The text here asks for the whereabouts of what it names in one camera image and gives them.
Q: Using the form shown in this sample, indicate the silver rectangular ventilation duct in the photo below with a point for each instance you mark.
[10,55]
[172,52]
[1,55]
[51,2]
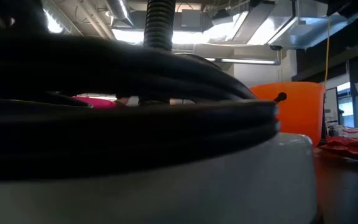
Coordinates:
[297,31]

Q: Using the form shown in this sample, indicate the red Skittles candy pack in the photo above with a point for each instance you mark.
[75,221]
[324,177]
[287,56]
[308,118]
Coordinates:
[350,148]

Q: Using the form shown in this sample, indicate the round silver air duct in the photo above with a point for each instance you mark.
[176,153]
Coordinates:
[120,11]

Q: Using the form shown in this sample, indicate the fluorescent tube light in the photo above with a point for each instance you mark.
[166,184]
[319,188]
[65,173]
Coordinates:
[247,61]

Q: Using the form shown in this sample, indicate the white red-striped bag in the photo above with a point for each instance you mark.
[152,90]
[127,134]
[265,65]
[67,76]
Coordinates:
[351,132]

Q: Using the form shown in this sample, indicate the grey ceiling box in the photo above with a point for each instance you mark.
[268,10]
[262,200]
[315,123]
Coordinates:
[191,19]

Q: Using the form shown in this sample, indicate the orange pumpkin bucket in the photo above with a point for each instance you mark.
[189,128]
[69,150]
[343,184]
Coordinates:
[300,112]

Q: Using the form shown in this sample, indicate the framed white board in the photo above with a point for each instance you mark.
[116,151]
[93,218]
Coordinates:
[331,105]

